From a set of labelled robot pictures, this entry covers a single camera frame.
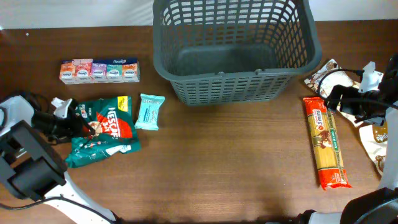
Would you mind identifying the light blue snack bar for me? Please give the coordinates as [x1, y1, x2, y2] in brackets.
[135, 93, 165, 131]

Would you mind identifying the multicolour tissue multipack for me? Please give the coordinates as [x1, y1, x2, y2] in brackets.
[59, 58, 141, 85]

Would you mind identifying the green Nescafe coffee bag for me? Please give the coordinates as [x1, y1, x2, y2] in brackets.
[65, 96, 141, 168]

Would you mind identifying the grey plastic basket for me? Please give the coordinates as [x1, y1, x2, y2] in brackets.
[152, 0, 322, 106]

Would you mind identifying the orange San Remo spaghetti pack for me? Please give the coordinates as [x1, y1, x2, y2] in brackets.
[303, 97, 351, 190]

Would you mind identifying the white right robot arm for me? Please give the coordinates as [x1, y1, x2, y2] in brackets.
[294, 55, 397, 224]

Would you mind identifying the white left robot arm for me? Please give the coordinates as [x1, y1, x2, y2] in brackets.
[1, 94, 121, 223]

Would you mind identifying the white rice pouch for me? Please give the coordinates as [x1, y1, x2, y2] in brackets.
[303, 58, 368, 128]

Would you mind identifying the beige brown nut pouch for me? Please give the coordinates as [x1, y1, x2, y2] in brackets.
[359, 123, 388, 175]

